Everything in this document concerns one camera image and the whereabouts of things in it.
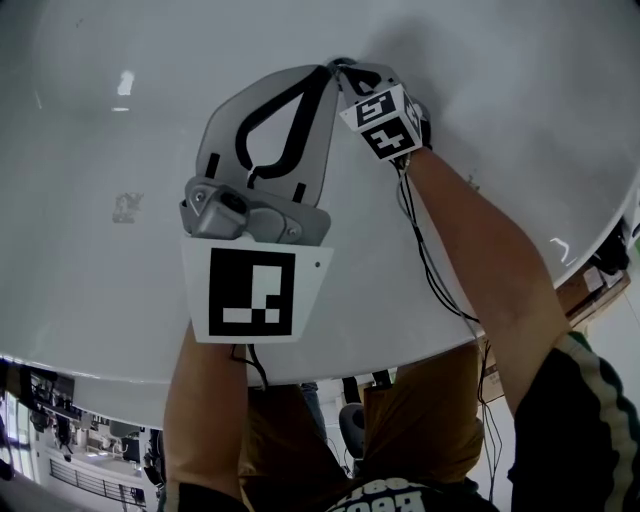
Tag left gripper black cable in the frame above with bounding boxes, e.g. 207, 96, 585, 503
228, 342, 272, 390

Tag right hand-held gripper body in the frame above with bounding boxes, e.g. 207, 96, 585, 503
338, 82, 434, 163

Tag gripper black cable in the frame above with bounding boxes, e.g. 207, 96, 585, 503
393, 153, 505, 504
228, 342, 272, 390

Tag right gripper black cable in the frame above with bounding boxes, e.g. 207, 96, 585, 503
393, 153, 505, 504

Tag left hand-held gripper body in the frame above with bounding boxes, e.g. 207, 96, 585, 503
178, 175, 336, 345

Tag grey office chair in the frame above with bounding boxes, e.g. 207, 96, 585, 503
337, 375, 367, 460

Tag person's tan shorts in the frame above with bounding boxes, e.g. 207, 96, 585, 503
237, 343, 487, 502

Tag white bathtub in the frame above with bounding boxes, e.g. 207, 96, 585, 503
0, 0, 640, 392

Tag person's green shirt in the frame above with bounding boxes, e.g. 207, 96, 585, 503
159, 329, 640, 512

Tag person's right forearm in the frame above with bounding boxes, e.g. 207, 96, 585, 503
398, 146, 572, 417

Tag printed cardboard box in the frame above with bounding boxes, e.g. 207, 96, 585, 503
476, 338, 507, 404

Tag person's left forearm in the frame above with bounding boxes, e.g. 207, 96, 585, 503
162, 323, 252, 502

